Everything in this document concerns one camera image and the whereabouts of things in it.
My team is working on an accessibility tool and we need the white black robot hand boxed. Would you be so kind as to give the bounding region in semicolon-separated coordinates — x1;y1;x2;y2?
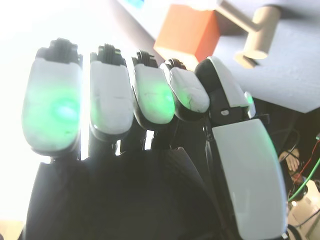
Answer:
21;37;288;240

